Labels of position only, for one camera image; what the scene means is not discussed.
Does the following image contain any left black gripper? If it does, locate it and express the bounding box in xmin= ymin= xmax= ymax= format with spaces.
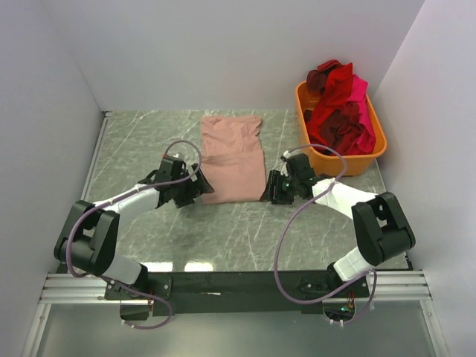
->
xmin=171 ymin=164 xmax=213 ymax=208

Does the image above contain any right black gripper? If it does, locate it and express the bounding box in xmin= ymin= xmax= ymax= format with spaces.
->
xmin=260 ymin=170 xmax=300 ymax=205

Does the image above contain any black base beam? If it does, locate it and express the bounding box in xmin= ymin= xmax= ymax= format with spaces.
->
xmin=103 ymin=270 xmax=371 ymax=317

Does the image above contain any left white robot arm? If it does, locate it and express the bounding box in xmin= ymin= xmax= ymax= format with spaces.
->
xmin=54 ymin=155 xmax=214 ymax=299

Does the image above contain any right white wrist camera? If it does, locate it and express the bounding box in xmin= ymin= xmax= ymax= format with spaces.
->
xmin=280 ymin=150 xmax=291 ymax=178

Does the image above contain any orange plastic basket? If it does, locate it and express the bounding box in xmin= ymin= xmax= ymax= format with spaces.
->
xmin=295 ymin=82 xmax=387 ymax=176

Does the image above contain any magenta t shirt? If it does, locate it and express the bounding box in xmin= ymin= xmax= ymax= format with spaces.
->
xmin=347 ymin=74 xmax=376 ymax=155

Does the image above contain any bright red t shirt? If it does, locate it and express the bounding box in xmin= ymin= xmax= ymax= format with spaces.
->
xmin=306 ymin=62 xmax=353 ymax=142

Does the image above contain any aluminium frame rail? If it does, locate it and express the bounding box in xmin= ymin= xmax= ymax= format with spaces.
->
xmin=39 ymin=111 xmax=112 ymax=304

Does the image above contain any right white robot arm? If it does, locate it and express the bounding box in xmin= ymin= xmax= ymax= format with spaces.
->
xmin=260 ymin=153 xmax=416 ymax=297

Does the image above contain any dark maroon t shirt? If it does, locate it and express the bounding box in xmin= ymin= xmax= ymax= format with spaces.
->
xmin=306 ymin=59 xmax=341 ymax=94

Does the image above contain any pink t shirt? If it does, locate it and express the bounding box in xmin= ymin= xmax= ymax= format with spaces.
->
xmin=200 ymin=115 xmax=266 ymax=205

